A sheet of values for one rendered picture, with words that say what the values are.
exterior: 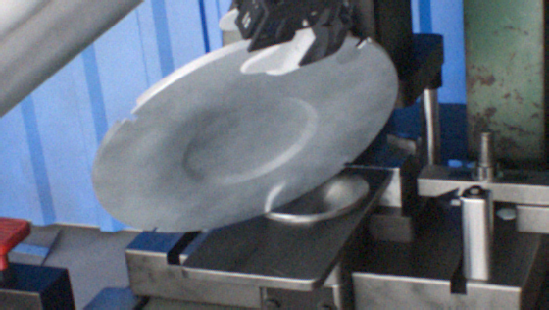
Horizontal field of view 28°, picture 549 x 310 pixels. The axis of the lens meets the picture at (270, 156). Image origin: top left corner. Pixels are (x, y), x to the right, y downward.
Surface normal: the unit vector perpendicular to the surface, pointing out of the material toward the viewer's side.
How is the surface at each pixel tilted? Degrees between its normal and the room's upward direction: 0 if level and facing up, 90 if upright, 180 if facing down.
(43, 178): 90
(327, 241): 0
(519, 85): 90
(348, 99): 126
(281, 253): 0
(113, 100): 90
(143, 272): 90
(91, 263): 0
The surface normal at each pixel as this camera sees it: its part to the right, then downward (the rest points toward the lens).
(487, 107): -0.36, 0.40
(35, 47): 0.49, 0.62
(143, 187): 0.36, 0.80
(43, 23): 0.38, 0.50
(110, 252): -0.11, -0.92
